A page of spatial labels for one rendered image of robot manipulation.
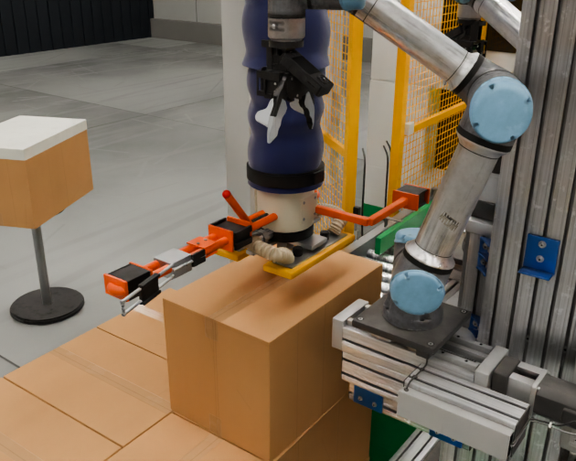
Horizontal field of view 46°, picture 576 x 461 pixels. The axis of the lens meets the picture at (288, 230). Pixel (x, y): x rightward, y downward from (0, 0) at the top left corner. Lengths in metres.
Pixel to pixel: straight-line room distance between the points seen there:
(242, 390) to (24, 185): 1.84
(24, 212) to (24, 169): 0.22
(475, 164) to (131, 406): 1.37
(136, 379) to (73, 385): 0.21
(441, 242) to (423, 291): 0.11
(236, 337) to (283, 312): 0.16
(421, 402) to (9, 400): 1.37
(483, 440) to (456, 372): 0.18
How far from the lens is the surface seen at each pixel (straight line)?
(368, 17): 1.49
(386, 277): 3.03
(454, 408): 1.60
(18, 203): 3.48
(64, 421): 2.26
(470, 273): 1.84
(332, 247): 2.00
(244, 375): 1.90
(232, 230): 1.79
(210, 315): 1.91
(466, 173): 1.41
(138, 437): 2.15
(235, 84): 3.36
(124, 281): 1.55
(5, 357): 3.69
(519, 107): 1.36
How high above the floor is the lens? 1.90
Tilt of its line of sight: 23 degrees down
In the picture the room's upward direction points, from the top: straight up
